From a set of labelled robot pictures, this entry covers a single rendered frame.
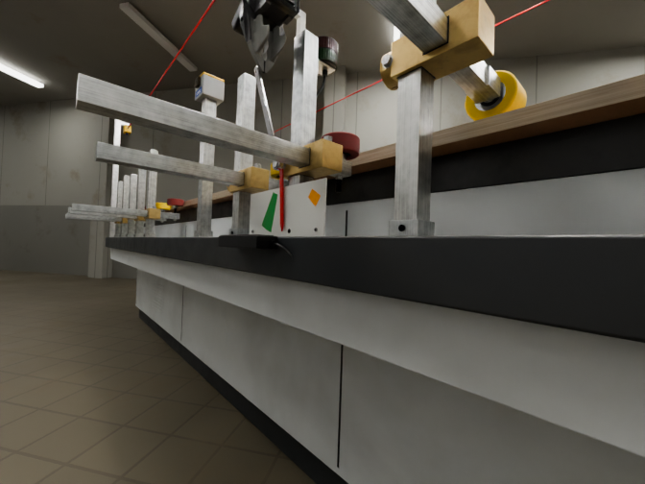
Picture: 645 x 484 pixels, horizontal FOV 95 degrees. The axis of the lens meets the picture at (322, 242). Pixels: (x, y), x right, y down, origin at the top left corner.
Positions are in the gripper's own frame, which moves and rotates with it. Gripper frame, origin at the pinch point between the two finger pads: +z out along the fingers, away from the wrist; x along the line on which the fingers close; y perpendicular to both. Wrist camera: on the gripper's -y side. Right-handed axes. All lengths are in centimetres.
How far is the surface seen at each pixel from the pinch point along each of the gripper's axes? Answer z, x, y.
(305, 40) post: -5.7, 6.5, 5.3
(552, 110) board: 14.9, 22.7, 40.5
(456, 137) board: 15.0, 22.6, 27.3
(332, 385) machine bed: 70, 28, -7
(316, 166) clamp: 20.1, 5.4, 10.3
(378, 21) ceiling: -236, 243, -161
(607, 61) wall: -214, 488, 14
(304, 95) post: 4.9, 6.7, 5.0
